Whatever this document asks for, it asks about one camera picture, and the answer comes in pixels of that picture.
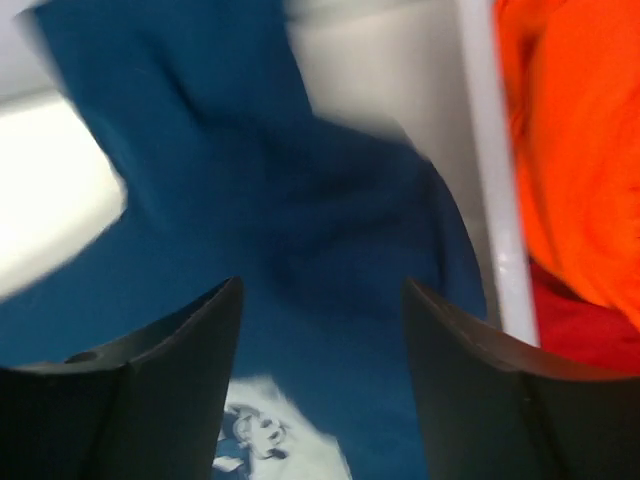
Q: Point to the red t-shirt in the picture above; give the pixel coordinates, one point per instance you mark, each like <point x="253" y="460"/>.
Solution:
<point x="575" y="329"/>

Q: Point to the orange t-shirt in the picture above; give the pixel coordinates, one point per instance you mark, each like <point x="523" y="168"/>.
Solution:
<point x="571" y="76"/>

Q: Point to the blue printed t-shirt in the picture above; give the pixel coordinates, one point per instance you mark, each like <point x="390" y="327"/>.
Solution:
<point x="203" y="113"/>

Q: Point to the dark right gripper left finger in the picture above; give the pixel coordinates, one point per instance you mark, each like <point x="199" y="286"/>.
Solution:
<point x="147" y="405"/>

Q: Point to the white plastic laundry basket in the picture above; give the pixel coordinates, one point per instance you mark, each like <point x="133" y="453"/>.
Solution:
<point x="429" y="70"/>

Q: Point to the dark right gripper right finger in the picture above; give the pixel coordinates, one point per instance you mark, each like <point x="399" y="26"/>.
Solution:
<point x="493" y="407"/>

